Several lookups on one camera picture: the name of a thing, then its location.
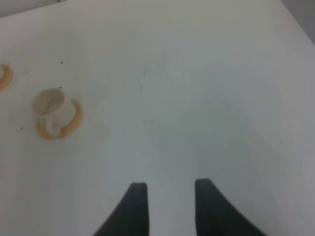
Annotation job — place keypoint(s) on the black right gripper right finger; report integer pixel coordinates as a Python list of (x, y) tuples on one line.
[(216, 216)]

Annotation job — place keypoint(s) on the orange saucer near teapot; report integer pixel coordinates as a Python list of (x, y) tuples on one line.
[(6, 76)]

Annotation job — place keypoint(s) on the orange saucer on right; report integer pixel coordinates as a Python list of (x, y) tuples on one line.
[(67, 130)]

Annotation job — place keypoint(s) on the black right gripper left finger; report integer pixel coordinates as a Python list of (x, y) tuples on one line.
[(131, 215)]

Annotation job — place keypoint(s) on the white teacup on right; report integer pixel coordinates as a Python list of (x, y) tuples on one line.
[(54, 110)]

